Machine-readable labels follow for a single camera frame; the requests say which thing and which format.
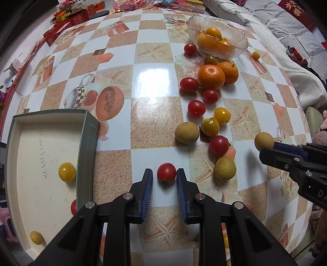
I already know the top red cherry tomato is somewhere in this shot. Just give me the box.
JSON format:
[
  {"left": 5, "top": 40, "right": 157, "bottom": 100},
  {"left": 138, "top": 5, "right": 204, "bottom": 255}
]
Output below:
[{"left": 184, "top": 43, "right": 197, "bottom": 56}]

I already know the middle red cherry tomato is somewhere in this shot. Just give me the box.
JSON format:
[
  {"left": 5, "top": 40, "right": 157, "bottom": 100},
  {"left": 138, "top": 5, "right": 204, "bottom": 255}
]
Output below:
[{"left": 187, "top": 100, "right": 206, "bottom": 118}]

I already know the orange mandarin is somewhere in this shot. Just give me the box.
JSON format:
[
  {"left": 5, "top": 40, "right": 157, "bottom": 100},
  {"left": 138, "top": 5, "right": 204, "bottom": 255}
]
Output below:
[
  {"left": 218, "top": 62, "right": 239, "bottom": 85},
  {"left": 197, "top": 64, "right": 226, "bottom": 90}
]

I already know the red gift box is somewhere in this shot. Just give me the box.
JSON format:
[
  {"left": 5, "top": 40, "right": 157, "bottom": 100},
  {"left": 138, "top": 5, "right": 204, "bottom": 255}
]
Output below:
[{"left": 51, "top": 6, "right": 96, "bottom": 26}]

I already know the small red cherry tomato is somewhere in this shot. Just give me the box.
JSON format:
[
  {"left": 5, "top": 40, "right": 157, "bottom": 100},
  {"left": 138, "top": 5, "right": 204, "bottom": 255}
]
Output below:
[{"left": 70, "top": 199, "right": 78, "bottom": 216}]

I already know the rear orange mandarin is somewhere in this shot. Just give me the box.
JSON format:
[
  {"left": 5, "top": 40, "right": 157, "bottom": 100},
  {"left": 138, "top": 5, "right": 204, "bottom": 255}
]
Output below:
[{"left": 218, "top": 62, "right": 239, "bottom": 85}]

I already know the brown longan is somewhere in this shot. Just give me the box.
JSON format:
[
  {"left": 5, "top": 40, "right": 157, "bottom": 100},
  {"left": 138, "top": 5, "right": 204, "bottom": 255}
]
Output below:
[
  {"left": 30, "top": 231, "right": 43, "bottom": 245},
  {"left": 254, "top": 132, "right": 274, "bottom": 151},
  {"left": 214, "top": 156, "right": 237, "bottom": 180},
  {"left": 175, "top": 121, "right": 199, "bottom": 144}
]

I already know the green cream cardboard tray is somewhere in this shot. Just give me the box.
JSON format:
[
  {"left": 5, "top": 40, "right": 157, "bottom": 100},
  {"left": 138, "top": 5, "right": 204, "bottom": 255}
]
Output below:
[{"left": 5, "top": 109, "right": 99, "bottom": 259}]

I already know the red tomato beside mandarin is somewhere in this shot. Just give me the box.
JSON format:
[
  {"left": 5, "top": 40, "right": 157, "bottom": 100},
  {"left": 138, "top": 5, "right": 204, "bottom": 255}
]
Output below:
[{"left": 203, "top": 89, "right": 219, "bottom": 104}]

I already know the yellow cherry tomato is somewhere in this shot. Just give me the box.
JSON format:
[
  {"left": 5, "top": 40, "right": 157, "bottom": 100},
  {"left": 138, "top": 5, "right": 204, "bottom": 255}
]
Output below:
[
  {"left": 58, "top": 162, "right": 76, "bottom": 182},
  {"left": 213, "top": 107, "right": 231, "bottom": 126},
  {"left": 201, "top": 117, "right": 220, "bottom": 137}
]

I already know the front orange mandarin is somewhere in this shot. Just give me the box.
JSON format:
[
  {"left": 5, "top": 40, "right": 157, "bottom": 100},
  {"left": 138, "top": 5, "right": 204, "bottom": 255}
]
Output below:
[{"left": 197, "top": 64, "right": 226, "bottom": 90}]

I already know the lone red cherry tomato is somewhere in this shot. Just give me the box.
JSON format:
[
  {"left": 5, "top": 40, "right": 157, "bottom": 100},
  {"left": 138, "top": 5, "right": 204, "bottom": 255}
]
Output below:
[{"left": 157, "top": 162, "right": 176, "bottom": 184}]

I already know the white quilted cushion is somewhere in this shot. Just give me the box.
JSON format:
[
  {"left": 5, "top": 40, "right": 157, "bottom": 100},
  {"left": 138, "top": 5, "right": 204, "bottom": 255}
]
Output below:
[{"left": 206, "top": 1, "right": 326, "bottom": 109}]

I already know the clear glass fruit bowl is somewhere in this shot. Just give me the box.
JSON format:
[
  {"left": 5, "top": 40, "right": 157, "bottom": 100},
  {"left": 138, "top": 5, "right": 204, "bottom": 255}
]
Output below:
[{"left": 186, "top": 15, "right": 249, "bottom": 59}]

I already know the left red cherry tomato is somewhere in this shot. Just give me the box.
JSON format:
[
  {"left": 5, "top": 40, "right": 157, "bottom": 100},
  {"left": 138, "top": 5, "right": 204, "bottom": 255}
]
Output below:
[{"left": 180, "top": 77, "right": 198, "bottom": 93}]

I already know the mandarin in bowl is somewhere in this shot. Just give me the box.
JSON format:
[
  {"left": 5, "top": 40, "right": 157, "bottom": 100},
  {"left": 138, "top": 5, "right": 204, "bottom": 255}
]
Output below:
[{"left": 206, "top": 27, "right": 222, "bottom": 39}]

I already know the large red cherry tomato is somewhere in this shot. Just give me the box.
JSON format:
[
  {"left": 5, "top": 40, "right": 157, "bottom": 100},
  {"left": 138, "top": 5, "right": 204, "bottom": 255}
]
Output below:
[{"left": 209, "top": 135, "right": 230, "bottom": 157}]

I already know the far small yellow tomato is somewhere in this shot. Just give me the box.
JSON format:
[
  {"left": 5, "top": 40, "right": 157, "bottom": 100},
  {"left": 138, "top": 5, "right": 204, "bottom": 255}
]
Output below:
[{"left": 252, "top": 51, "right": 261, "bottom": 60}]

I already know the pink fluffy cloth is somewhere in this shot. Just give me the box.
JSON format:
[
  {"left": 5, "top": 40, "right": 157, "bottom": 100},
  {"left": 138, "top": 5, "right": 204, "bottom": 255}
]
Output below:
[{"left": 312, "top": 110, "right": 327, "bottom": 147}]

